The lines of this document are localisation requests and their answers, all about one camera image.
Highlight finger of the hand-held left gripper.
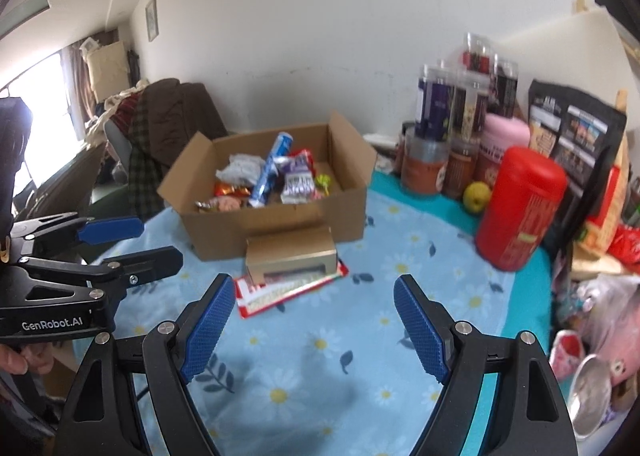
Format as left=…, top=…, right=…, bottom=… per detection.
left=19, top=246, right=184, bottom=309
left=9, top=212, right=146, bottom=264

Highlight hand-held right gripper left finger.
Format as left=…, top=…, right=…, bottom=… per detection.
left=54, top=273, right=237, bottom=456

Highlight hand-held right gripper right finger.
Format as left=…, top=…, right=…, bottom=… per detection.
left=393, top=274, right=580, bottom=456

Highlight brown peanut snack packet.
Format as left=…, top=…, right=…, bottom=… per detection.
left=195, top=196, right=243, bottom=213

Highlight small orange red packet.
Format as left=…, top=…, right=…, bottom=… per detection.
left=214, top=181, right=251, bottom=198

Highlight cardboard box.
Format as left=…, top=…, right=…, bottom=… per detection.
left=156, top=110, right=378, bottom=263

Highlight white patterned snack packet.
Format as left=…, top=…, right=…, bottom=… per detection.
left=216, top=153, right=266, bottom=185

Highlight blue white snack tube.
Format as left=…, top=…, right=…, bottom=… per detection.
left=248, top=132, right=293, bottom=207

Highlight silver purple snack packet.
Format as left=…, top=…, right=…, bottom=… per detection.
left=274, top=153, right=317, bottom=205

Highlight person's left hand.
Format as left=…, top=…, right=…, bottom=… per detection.
left=0, top=345, right=57, bottom=377

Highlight flat red white packet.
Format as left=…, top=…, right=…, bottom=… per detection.
left=234, top=258, right=350, bottom=320

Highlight green plaid shirt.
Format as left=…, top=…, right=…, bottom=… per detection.
left=126, top=94, right=167, bottom=223

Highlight teal table cover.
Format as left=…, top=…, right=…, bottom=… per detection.
left=367, top=171, right=553, bottom=456

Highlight small gold box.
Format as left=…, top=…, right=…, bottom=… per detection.
left=245, top=225, right=338, bottom=285

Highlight blue floral tablecloth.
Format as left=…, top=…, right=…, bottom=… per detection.
left=72, top=188, right=516, bottom=456

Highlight red striped garment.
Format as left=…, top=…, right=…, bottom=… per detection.
left=110, top=96, right=143, bottom=129

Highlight pile of beige clothes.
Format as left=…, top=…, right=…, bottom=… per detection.
left=92, top=78, right=151, bottom=137

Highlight green pear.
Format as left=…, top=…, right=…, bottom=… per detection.
left=462, top=182, right=493, bottom=213

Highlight window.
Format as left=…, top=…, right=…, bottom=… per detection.
left=0, top=53, right=76, bottom=197

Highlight brown curtain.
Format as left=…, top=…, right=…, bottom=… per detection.
left=60, top=43, right=96, bottom=141

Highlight pink white packet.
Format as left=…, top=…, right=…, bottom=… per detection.
left=549, top=330, right=587, bottom=382

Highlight red canister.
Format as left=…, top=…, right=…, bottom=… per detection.
left=475, top=146, right=568, bottom=273

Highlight wide jar orange label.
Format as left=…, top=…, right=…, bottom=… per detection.
left=401, top=128, right=451, bottom=195

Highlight jar of brown powder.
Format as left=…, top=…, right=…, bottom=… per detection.
left=442, top=138, right=483, bottom=200

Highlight beige board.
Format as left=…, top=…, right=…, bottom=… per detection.
left=85, top=38, right=130, bottom=104

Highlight printed papers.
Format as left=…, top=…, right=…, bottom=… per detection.
left=362, top=132, right=407, bottom=173

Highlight metal bowl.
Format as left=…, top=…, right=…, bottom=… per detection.
left=567, top=355, right=615, bottom=441

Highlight brown paper bag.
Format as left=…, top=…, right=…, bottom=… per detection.
left=570, top=236, right=640, bottom=277

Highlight translucent pink plastic bag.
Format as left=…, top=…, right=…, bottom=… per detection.
left=560, top=273, right=640, bottom=387

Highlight pink canister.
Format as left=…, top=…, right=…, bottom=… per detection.
left=475, top=114, right=531, bottom=187

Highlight cream red paper bag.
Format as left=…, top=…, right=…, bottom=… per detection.
left=582, top=163, right=633, bottom=257

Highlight clear jar of grains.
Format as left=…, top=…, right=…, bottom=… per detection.
left=450, top=70, right=491, bottom=141

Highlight clear jar purple label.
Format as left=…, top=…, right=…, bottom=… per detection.
left=414, top=64, right=457, bottom=139

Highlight red plastic bag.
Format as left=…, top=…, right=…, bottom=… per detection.
left=607, top=223, right=640, bottom=264

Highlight grey ceiling vent panel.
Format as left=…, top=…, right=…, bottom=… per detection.
left=0, top=0, right=51, bottom=34

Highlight black printed bag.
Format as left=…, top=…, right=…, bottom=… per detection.
left=527, top=79, right=628, bottom=257

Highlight clear jar dark label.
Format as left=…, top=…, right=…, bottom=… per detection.
left=491, top=54, right=520, bottom=117

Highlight clear jar red label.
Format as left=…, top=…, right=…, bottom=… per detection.
left=462, top=33, right=496, bottom=74

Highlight white foam board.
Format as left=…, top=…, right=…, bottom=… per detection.
left=497, top=6, right=640, bottom=109

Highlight framed wall picture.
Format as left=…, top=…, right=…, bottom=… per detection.
left=145, top=0, right=159, bottom=42

